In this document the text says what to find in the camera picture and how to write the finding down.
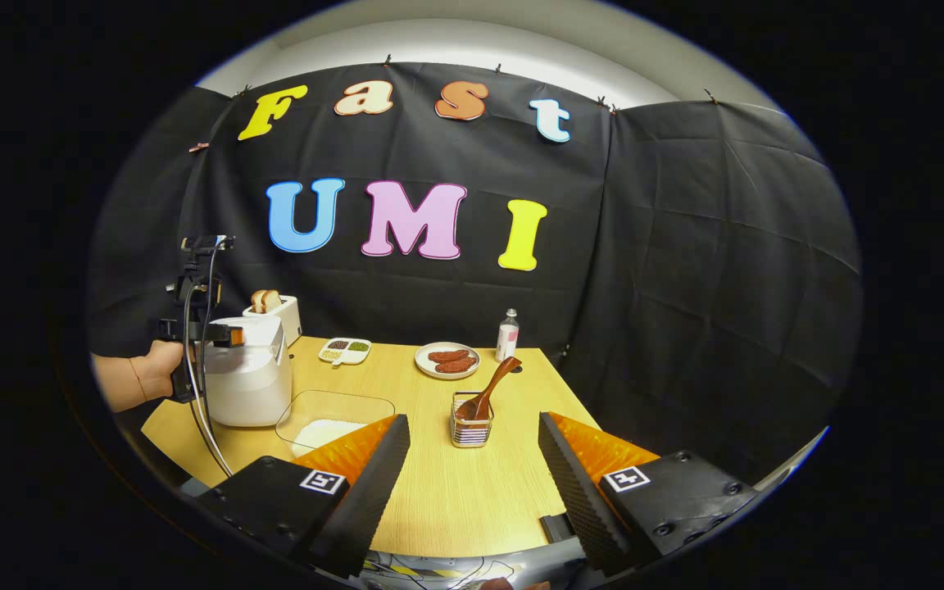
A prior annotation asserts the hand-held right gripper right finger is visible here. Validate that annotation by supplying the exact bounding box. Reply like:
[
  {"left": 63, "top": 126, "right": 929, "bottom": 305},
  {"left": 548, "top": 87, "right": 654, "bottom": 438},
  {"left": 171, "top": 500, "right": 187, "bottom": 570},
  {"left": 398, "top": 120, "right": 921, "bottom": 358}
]
[{"left": 538, "top": 411, "right": 764, "bottom": 576}]

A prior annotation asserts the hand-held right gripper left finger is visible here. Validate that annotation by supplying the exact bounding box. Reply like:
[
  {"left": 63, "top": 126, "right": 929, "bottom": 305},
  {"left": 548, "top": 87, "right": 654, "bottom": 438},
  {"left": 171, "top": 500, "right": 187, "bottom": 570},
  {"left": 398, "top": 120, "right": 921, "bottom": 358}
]
[{"left": 197, "top": 414, "right": 411, "bottom": 579}]

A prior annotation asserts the white rice cooker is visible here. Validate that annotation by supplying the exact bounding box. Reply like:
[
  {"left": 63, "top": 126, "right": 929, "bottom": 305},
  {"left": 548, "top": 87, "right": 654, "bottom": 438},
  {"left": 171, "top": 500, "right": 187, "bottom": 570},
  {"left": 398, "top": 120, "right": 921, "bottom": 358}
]
[{"left": 202, "top": 315, "right": 293, "bottom": 428}]

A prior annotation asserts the metal wire chopstick holder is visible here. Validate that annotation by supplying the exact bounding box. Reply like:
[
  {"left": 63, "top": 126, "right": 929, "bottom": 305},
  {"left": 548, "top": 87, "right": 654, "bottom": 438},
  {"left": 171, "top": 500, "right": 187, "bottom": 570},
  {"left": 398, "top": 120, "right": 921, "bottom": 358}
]
[{"left": 450, "top": 391, "right": 495, "bottom": 448}]

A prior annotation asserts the brown wooden spoon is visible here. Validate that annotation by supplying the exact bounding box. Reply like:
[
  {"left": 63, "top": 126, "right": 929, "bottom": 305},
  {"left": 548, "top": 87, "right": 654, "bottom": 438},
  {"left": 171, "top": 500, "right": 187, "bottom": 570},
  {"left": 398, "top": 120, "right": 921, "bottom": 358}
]
[{"left": 456, "top": 356, "right": 523, "bottom": 422}]

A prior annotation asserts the white toaster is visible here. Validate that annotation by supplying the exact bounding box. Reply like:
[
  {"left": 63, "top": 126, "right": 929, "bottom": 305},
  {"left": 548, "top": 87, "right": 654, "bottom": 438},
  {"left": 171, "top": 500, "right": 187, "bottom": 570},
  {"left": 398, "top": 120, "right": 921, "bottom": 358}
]
[{"left": 243, "top": 295, "right": 303, "bottom": 347}]

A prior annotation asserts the white divided bean dish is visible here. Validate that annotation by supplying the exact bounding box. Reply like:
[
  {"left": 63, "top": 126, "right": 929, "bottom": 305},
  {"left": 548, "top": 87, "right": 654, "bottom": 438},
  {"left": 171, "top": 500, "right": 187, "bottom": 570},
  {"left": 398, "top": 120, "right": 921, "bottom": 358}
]
[{"left": 318, "top": 338, "right": 373, "bottom": 367}]

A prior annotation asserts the white round plate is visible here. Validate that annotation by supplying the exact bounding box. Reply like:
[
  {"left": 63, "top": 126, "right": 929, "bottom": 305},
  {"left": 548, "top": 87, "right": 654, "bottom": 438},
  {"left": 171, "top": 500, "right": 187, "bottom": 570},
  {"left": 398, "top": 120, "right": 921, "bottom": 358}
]
[{"left": 415, "top": 342, "right": 482, "bottom": 380}]

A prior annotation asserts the small bottle with pink label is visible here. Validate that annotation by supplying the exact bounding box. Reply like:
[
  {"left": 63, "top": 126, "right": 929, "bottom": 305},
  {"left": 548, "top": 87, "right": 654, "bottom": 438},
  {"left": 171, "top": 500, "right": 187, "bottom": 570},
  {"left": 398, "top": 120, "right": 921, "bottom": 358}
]
[{"left": 496, "top": 309, "right": 520, "bottom": 363}]

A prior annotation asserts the black backdrop cloth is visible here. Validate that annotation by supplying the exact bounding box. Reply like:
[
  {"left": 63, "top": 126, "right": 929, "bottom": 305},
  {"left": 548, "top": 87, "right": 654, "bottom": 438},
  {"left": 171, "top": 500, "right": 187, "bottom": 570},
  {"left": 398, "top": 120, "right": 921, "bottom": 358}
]
[{"left": 87, "top": 61, "right": 865, "bottom": 484}]

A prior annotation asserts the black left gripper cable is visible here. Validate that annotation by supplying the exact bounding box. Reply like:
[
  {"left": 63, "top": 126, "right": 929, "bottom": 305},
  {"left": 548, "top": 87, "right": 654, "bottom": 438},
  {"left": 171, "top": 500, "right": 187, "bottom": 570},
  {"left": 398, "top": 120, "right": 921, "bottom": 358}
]
[{"left": 183, "top": 246, "right": 235, "bottom": 478}]

